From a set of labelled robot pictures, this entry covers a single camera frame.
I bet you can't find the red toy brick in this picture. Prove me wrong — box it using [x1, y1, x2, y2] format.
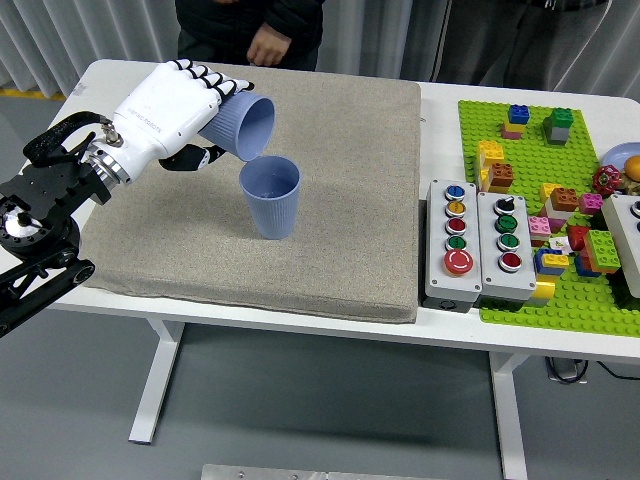
[565, 224, 592, 252]

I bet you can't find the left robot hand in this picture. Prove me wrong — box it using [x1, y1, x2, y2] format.
[99, 59, 254, 182]

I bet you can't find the green brick baseplate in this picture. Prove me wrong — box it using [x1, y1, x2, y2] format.
[458, 99, 640, 337]

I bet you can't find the control box, large red button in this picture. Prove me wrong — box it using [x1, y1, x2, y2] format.
[423, 178, 484, 301]

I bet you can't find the white curtain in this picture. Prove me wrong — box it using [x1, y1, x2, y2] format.
[0, 0, 640, 101]

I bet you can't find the light blue plate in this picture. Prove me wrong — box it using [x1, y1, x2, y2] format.
[601, 142, 640, 174]

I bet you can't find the red valve wheel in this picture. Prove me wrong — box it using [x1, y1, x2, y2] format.
[592, 164, 621, 194]

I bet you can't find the dark green toy brick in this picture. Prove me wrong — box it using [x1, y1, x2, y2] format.
[542, 107, 574, 130]

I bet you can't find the person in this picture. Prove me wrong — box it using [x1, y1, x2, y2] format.
[174, 0, 325, 71]
[432, 0, 614, 91]

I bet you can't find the light green toy brick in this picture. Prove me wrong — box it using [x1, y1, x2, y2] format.
[583, 228, 621, 274]

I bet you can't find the black cable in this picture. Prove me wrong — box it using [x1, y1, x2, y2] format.
[597, 359, 640, 381]

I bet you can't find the orange toy brick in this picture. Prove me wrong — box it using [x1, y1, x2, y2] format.
[579, 244, 601, 274]

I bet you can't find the white control box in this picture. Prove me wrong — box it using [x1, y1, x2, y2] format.
[599, 193, 640, 299]

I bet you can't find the control box with selector switch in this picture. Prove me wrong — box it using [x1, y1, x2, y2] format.
[476, 190, 538, 301]

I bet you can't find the yellow black floor tape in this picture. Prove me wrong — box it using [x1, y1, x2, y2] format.
[0, 87, 66, 101]

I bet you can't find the magenta toy brick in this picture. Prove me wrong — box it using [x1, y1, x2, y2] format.
[578, 192, 604, 216]

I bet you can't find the white table leg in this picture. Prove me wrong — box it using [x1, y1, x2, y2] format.
[128, 319, 189, 445]
[488, 349, 529, 480]

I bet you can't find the person's left hand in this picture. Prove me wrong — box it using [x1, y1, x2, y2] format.
[247, 22, 291, 67]

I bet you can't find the white toy brick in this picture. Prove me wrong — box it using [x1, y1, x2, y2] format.
[544, 198, 576, 221]

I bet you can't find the ribbed blue cup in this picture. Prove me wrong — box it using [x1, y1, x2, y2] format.
[239, 154, 302, 240]
[199, 92, 276, 162]

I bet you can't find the grey-brown mat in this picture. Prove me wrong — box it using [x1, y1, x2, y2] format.
[65, 60, 422, 324]

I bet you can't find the yellow round toy brick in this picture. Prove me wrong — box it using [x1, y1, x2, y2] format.
[528, 275, 557, 301]

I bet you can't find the metal plate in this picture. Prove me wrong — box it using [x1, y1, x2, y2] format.
[200, 463, 386, 480]

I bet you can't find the brown toy brick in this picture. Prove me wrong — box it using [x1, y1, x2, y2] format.
[549, 186, 581, 211]
[487, 162, 515, 190]

